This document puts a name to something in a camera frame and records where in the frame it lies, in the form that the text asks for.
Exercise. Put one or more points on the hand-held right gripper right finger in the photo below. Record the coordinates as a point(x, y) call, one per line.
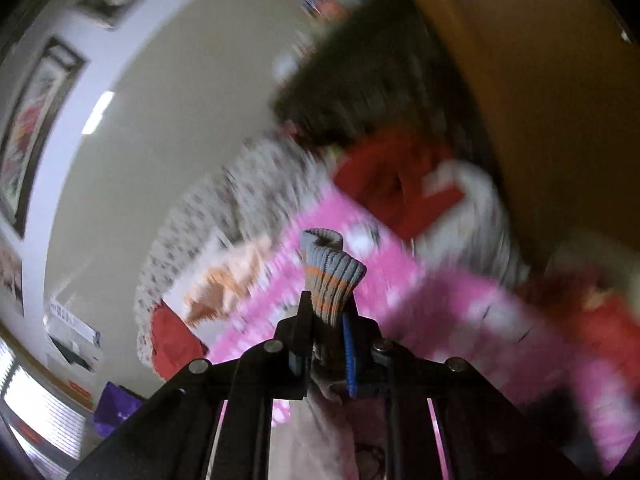
point(351, 355)

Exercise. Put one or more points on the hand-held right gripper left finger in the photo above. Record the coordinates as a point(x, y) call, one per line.
point(300, 330)

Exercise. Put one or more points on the beige sweatshirt with ribbed cuff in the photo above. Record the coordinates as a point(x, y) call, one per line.
point(327, 270)

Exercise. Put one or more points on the orange and cream cloth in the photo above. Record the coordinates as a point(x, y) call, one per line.
point(235, 275)

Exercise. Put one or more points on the pink penguin print blanket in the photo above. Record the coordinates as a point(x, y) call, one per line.
point(450, 310)

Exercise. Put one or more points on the red cloth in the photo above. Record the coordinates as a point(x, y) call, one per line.
point(175, 345)
point(600, 320)

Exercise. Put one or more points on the white floral cloth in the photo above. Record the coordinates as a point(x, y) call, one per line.
point(225, 200)

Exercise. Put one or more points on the red and white garment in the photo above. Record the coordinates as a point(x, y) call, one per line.
point(385, 180)

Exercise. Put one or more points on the purple bag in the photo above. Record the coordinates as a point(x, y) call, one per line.
point(117, 410)

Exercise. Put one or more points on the dark brown fuzzy cloth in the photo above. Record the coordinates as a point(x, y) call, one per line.
point(365, 75)

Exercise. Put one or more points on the window blinds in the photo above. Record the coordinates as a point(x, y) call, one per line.
point(40, 410)

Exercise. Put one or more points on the ceiling light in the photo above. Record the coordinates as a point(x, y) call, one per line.
point(97, 112)

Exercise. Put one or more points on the wooden cabinet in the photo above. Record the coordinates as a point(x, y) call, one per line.
point(540, 85)

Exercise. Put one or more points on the white wall sign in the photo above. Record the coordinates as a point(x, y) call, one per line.
point(72, 322)

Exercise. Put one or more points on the small wall picture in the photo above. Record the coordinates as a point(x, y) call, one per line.
point(10, 275)

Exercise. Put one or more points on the large framed wall picture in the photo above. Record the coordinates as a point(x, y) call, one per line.
point(35, 135)

